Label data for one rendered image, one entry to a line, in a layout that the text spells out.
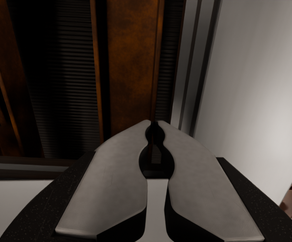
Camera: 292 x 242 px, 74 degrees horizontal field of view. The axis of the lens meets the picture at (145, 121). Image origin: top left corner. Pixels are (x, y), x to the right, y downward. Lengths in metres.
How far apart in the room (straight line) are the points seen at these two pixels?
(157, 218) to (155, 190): 0.04
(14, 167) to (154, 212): 0.14
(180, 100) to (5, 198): 0.18
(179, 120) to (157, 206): 0.08
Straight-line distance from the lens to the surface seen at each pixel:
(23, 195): 0.21
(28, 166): 0.22
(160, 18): 0.24
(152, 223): 0.21
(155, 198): 0.18
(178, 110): 0.16
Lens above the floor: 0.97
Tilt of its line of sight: 61 degrees down
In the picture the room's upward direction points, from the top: 179 degrees counter-clockwise
